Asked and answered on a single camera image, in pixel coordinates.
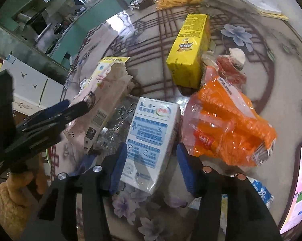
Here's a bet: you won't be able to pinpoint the yellow white medicine box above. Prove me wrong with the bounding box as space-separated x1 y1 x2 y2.
80 56 130 90

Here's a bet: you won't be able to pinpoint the white two-door refrigerator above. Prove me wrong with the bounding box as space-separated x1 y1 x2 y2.
1 55 63 116

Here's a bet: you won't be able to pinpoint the black range hood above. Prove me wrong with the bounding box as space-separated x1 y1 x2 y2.
12 0 55 25

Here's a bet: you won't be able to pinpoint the left hand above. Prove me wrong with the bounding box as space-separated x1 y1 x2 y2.
0 154 48 240

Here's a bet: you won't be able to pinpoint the white blue milk carton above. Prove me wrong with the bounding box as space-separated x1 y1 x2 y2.
121 97 181 194

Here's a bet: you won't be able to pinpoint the orange plastic snack bag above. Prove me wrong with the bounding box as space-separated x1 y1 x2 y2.
181 66 277 167

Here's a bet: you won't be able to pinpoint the smartphone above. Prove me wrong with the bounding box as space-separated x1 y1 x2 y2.
278 142 302 240

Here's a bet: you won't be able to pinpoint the teal kitchen cabinets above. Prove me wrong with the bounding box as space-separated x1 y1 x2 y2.
49 0 125 68

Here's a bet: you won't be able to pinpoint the dark brown snack packet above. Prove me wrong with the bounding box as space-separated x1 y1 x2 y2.
130 0 154 10

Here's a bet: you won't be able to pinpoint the pink plastic wrapper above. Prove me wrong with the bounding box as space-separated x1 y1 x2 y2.
216 55 247 91

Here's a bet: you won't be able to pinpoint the blue white sachet wrapper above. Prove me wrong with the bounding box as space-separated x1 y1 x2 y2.
248 177 274 208

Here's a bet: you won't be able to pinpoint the yellow tea drink carton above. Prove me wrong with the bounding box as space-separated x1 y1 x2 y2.
166 14 211 89

